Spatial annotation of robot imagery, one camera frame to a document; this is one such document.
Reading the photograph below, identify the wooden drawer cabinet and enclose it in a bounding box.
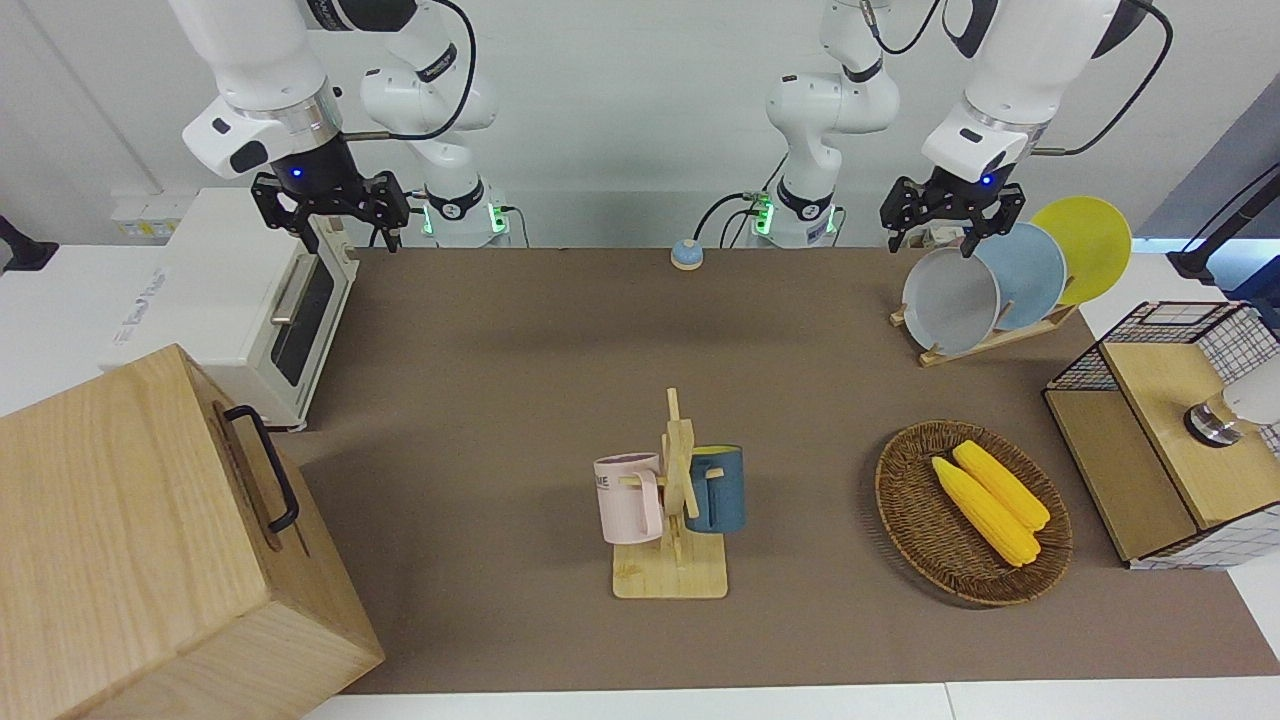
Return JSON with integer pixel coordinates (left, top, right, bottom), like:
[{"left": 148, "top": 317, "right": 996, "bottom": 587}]
[{"left": 0, "top": 344, "right": 386, "bottom": 720}]

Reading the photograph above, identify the light blue plate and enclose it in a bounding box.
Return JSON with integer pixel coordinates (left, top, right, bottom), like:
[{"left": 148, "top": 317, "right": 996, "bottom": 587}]
[{"left": 975, "top": 222, "right": 1068, "bottom": 331}]

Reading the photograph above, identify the wooden mug tree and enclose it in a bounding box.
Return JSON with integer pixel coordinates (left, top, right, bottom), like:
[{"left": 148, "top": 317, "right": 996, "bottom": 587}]
[{"left": 612, "top": 388, "right": 729, "bottom": 601}]

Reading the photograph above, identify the low wooden plate rack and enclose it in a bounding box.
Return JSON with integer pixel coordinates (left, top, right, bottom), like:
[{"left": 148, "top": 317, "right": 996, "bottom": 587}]
[{"left": 890, "top": 300, "right": 1079, "bottom": 368}]

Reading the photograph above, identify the white lamp with metal socket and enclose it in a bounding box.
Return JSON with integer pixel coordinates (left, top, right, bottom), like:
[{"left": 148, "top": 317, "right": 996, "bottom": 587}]
[{"left": 1185, "top": 355, "right": 1280, "bottom": 448}]

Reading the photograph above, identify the pink mug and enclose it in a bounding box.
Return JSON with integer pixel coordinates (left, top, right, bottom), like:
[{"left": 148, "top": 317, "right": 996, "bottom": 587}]
[{"left": 594, "top": 453, "right": 666, "bottom": 546}]

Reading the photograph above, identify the white wall power strip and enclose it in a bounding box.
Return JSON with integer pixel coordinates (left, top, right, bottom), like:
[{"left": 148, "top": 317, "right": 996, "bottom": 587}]
[{"left": 112, "top": 200, "right": 186, "bottom": 239}]

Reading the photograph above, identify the brown table mat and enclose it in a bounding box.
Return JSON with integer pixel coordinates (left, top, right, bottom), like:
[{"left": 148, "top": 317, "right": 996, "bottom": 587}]
[{"left": 270, "top": 247, "right": 1280, "bottom": 696}]

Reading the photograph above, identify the black wire wooden shelf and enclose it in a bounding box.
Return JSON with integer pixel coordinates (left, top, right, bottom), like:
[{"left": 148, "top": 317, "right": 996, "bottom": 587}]
[{"left": 1042, "top": 300, "right": 1280, "bottom": 573}]

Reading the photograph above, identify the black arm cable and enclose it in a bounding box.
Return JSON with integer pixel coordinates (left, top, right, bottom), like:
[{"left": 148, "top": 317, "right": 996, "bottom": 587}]
[
  {"left": 340, "top": 0, "right": 479, "bottom": 141},
  {"left": 1030, "top": 0, "right": 1173, "bottom": 158}
]

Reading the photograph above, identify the yellow corn cob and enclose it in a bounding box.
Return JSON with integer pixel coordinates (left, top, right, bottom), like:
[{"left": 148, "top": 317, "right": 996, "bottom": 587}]
[
  {"left": 952, "top": 440, "right": 1051, "bottom": 532},
  {"left": 932, "top": 457, "right": 1041, "bottom": 568}
]

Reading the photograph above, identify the dark blue mug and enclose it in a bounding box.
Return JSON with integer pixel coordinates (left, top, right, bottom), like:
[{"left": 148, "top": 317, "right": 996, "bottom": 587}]
[{"left": 686, "top": 445, "right": 747, "bottom": 535}]

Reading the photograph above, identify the black left base cable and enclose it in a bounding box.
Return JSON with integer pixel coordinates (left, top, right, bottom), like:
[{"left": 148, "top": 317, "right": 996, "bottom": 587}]
[{"left": 695, "top": 155, "right": 786, "bottom": 249}]

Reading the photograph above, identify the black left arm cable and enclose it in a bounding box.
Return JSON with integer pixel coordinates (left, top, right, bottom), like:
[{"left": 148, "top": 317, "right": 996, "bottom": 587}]
[{"left": 1030, "top": 0, "right": 1173, "bottom": 158}]

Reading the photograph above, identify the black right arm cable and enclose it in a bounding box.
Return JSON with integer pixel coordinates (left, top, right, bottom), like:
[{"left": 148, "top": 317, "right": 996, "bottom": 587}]
[{"left": 340, "top": 0, "right": 479, "bottom": 141}]

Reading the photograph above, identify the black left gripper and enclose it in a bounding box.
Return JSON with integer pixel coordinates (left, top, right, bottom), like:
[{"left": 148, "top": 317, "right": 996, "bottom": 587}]
[{"left": 880, "top": 165, "right": 1026, "bottom": 259}]

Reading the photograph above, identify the white toaster oven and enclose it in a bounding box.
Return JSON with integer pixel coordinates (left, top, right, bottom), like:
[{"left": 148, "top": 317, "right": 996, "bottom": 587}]
[{"left": 98, "top": 187, "right": 361, "bottom": 433}]

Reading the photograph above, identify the black cabinet handle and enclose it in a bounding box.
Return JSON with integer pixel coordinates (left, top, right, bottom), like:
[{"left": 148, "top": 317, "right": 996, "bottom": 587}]
[{"left": 222, "top": 405, "right": 301, "bottom": 534}]

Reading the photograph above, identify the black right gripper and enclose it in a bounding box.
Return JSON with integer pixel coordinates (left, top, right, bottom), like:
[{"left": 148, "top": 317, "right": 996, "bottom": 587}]
[{"left": 250, "top": 133, "right": 413, "bottom": 256}]

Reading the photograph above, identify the brown wicker basket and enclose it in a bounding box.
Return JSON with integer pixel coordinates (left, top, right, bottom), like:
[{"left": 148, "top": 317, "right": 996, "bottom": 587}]
[{"left": 875, "top": 420, "right": 1074, "bottom": 607}]

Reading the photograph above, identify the gray plate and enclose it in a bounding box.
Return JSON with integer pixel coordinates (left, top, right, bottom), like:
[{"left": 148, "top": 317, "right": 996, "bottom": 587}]
[{"left": 902, "top": 247, "right": 1001, "bottom": 356}]

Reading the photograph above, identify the yellow plate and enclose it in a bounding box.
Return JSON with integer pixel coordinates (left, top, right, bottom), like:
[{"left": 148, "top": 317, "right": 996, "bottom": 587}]
[{"left": 1030, "top": 196, "right": 1133, "bottom": 306}]

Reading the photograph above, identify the white oven door handle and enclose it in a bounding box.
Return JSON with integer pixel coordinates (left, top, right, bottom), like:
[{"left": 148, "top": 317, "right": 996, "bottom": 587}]
[{"left": 270, "top": 255, "right": 319, "bottom": 326}]

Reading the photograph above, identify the black clamp mount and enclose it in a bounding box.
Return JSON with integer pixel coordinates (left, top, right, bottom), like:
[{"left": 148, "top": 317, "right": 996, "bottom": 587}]
[{"left": 0, "top": 215, "right": 59, "bottom": 273}]

